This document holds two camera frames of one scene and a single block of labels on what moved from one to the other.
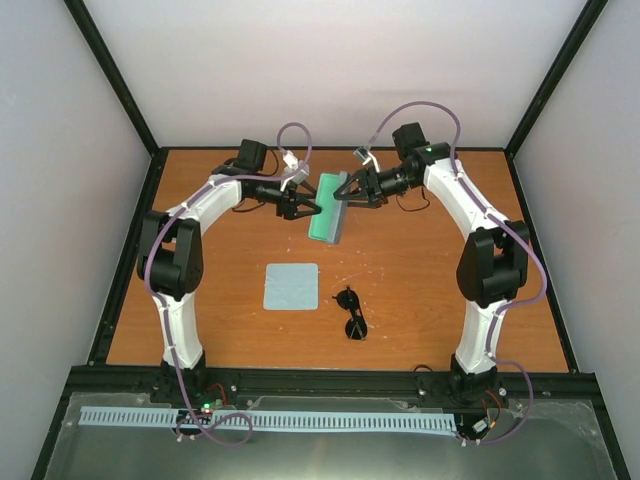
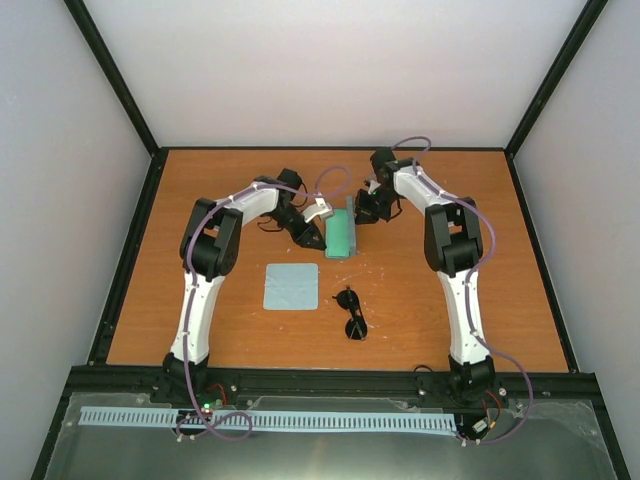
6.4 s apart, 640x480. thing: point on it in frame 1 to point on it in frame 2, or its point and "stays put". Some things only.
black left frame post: [86, 22] stays put
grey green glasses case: [328, 224] to [340, 232]
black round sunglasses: [356, 327] stays put
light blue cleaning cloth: [291, 286] stays put
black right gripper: [372, 194] to [364, 215]
